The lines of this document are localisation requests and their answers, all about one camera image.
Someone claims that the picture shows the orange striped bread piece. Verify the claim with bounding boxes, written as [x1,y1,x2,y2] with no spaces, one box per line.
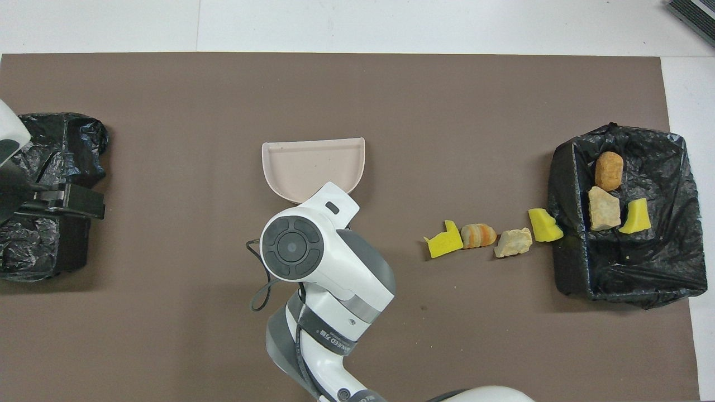
[461,223,498,249]
[494,227,533,259]
[588,186,622,232]

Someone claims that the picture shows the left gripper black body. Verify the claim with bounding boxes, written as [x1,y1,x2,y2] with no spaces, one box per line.
[0,165,37,224]

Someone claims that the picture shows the beige plastic dustpan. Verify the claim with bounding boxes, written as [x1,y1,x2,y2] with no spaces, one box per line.
[261,137,366,204]

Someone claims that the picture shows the notched yellow sponge piece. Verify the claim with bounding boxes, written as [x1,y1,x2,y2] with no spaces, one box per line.
[423,220,464,259]

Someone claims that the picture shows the brown table mat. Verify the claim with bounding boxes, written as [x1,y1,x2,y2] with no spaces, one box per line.
[0,52,700,402]

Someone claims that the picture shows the grey ribbed device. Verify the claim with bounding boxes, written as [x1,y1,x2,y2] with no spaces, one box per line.
[666,0,715,48]

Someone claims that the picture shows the yellow green sponge piece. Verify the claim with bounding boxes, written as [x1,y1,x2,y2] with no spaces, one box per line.
[618,198,652,235]

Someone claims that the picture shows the brown peanut-shaped bread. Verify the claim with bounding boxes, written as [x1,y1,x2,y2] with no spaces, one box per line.
[594,151,625,192]

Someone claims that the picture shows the black bag-lined trash bin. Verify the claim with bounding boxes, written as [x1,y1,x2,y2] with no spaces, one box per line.
[0,113,109,283]
[547,123,709,310]

